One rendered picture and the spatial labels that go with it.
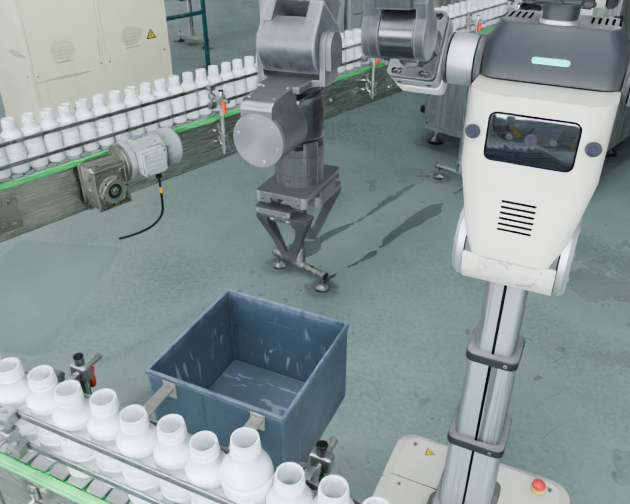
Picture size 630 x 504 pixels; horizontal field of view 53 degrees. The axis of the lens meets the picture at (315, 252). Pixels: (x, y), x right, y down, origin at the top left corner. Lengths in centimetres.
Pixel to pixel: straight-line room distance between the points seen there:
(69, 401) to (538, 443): 190
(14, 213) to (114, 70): 285
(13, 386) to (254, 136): 60
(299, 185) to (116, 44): 418
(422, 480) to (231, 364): 71
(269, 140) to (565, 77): 63
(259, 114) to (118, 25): 424
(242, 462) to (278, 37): 51
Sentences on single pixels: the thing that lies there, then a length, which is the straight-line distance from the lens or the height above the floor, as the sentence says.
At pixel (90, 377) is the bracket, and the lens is 116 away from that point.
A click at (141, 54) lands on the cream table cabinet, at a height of 62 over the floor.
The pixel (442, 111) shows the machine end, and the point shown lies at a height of 28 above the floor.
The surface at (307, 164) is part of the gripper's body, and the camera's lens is 72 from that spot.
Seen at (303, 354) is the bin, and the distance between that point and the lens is 151.
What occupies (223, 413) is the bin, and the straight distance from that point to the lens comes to 128.
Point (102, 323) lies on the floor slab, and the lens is 310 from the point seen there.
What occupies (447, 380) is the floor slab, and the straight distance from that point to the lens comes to 271.
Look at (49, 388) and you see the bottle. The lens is 104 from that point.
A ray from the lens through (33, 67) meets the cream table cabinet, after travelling 460.
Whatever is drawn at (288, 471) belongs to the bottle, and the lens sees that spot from 85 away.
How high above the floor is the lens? 181
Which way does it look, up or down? 32 degrees down
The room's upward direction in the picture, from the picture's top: straight up
